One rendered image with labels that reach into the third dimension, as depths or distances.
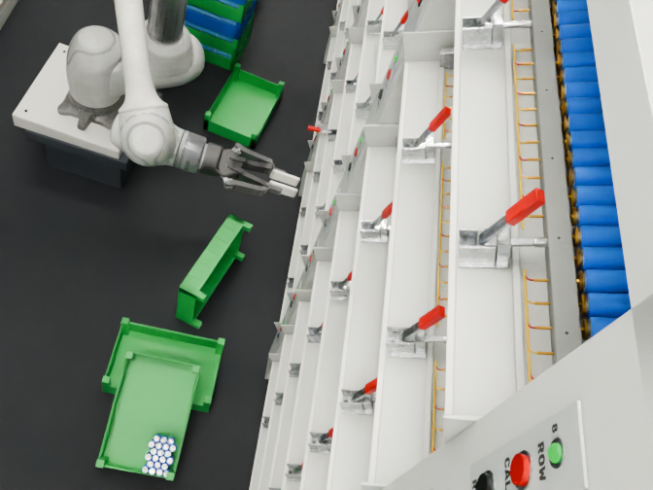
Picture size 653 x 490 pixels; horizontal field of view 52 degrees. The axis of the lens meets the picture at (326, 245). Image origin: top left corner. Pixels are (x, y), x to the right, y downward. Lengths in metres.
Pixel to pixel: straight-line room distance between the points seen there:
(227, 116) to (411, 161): 1.78
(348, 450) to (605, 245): 0.44
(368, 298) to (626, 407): 0.68
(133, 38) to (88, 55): 0.54
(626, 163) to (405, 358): 0.41
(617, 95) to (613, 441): 0.17
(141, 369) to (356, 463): 1.17
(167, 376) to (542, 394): 1.64
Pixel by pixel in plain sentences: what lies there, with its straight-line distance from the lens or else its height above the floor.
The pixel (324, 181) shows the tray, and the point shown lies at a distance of 1.80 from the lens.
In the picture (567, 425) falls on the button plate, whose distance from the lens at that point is 0.35.
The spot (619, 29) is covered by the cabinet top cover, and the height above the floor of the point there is 1.72.
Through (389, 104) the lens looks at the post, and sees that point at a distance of 1.06.
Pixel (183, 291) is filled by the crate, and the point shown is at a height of 0.19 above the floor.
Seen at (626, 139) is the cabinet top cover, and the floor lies 1.71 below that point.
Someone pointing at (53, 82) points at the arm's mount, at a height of 0.25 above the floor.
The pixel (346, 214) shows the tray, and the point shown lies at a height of 0.91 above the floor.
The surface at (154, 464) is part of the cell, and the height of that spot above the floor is 0.06.
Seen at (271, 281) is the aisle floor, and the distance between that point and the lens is 2.21.
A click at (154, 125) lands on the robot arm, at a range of 1.40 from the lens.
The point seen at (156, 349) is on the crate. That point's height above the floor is 0.00.
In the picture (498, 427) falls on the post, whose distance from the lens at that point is 0.42.
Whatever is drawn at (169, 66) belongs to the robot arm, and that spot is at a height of 0.46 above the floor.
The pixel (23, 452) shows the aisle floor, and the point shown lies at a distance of 2.01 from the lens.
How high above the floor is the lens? 1.92
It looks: 56 degrees down
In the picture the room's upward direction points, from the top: 24 degrees clockwise
